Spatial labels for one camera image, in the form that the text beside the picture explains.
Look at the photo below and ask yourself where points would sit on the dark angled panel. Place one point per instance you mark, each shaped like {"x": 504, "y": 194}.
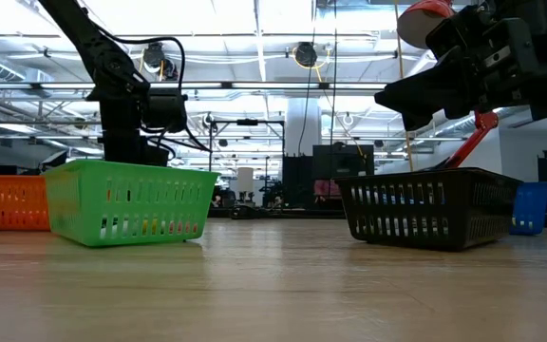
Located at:
{"x": 57, "y": 159}

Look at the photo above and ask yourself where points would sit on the black metal rack frame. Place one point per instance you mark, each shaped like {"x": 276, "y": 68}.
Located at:
{"x": 247, "y": 122}

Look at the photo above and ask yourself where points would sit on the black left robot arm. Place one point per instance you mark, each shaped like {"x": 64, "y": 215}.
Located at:
{"x": 107, "y": 62}

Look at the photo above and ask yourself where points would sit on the black partition panels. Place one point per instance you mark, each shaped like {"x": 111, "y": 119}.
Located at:
{"x": 340, "y": 164}

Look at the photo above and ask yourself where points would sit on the red desk lamp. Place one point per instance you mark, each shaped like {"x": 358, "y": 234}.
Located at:
{"x": 418, "y": 24}

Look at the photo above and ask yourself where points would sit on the yellow mini marker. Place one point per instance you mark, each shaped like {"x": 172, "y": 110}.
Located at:
{"x": 146, "y": 228}

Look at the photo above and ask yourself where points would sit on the blue plastic basket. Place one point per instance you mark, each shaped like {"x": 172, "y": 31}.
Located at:
{"x": 539, "y": 187}

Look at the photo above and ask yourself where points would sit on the pink mini marker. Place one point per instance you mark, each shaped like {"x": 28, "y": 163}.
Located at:
{"x": 178, "y": 227}

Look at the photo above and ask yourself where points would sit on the person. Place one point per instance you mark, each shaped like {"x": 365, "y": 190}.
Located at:
{"x": 328, "y": 187}

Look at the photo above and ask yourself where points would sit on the green plastic basket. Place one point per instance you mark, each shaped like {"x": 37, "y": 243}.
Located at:
{"x": 131, "y": 168}

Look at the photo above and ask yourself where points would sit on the black plastic basket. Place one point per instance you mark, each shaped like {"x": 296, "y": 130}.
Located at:
{"x": 425, "y": 176}

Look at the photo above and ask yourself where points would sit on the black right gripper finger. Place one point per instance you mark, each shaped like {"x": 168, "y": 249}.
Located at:
{"x": 406, "y": 109}
{"x": 454, "y": 81}

